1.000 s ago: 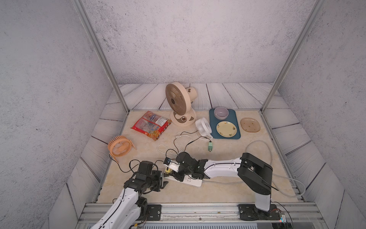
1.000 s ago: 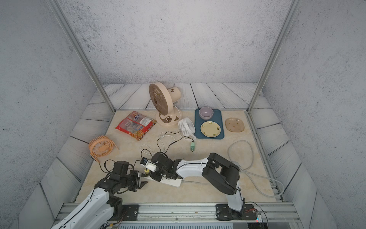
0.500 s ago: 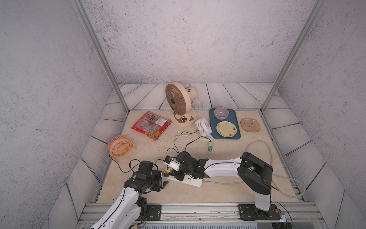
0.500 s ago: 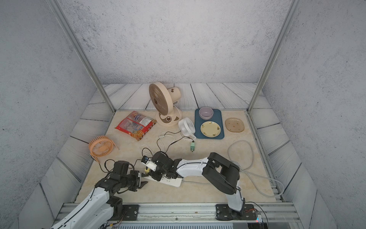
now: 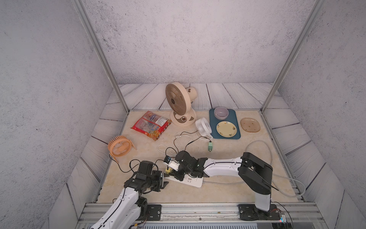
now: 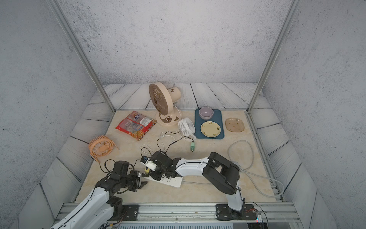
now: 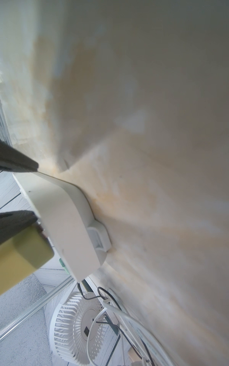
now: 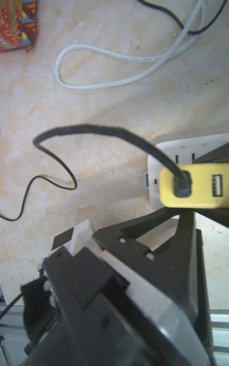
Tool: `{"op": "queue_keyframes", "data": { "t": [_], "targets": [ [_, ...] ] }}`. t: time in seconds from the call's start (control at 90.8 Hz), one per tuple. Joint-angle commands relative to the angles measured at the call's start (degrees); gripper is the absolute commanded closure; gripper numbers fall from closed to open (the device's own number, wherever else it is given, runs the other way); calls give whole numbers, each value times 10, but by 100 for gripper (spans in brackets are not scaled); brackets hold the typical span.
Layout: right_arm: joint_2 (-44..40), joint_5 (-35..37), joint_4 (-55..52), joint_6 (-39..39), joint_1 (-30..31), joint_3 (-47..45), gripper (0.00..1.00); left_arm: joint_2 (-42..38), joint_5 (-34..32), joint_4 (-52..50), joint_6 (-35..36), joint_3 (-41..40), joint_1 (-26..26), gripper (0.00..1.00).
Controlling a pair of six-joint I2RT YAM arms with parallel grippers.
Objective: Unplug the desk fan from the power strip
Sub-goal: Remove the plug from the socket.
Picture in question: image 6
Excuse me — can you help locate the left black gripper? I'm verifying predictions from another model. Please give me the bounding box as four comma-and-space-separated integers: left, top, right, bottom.
120, 171, 149, 192

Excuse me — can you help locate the small white fan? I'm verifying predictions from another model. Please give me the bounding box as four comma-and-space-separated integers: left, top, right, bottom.
178, 117, 196, 140

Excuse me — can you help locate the red snack bag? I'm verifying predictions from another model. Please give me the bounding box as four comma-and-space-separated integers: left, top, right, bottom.
116, 111, 157, 141

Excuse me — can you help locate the teal tray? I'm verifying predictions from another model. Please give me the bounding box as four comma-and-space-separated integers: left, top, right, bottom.
194, 109, 225, 140

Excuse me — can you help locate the brown glass plate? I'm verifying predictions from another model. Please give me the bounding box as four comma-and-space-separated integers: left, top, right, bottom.
225, 117, 245, 133

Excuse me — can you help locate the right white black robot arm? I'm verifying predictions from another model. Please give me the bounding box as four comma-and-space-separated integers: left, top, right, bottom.
142, 151, 244, 212

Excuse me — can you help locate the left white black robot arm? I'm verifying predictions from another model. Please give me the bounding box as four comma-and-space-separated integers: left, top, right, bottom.
52, 161, 148, 229

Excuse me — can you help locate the orange small fan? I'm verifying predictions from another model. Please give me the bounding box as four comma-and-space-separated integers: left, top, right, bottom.
88, 135, 119, 163

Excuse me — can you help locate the beige desk fan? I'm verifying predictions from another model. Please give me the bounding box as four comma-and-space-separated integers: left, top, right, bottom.
149, 82, 182, 127

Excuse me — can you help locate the yellow round plate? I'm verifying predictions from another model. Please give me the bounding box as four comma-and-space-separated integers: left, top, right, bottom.
200, 121, 221, 138

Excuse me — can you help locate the purple bowl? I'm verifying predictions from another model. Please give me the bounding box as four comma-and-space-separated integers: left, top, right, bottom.
199, 107, 214, 120

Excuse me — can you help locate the orange fan black cable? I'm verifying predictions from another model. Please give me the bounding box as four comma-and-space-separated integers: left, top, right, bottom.
91, 154, 115, 174

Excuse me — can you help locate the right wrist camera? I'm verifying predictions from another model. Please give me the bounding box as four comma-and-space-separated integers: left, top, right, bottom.
140, 156, 157, 171

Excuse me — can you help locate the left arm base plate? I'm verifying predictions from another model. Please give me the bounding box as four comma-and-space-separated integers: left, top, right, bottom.
121, 204, 140, 221

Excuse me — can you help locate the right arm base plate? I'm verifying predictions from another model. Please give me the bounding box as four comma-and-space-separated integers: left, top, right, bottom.
215, 204, 258, 221

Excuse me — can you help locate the power strip white cable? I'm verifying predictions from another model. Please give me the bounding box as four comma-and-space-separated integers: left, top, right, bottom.
182, 140, 285, 198

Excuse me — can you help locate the aluminium mounting rail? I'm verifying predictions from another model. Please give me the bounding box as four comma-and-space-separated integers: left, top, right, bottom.
108, 202, 303, 229

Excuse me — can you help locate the left aluminium frame post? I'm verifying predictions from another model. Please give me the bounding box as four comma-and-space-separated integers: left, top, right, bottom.
47, 0, 117, 114

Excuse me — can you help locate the aluminium frame post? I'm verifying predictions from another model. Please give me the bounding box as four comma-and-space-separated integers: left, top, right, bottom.
47, 0, 117, 114
247, 0, 301, 113

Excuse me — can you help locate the right aluminium frame post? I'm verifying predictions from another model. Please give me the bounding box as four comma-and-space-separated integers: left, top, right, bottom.
247, 0, 301, 113

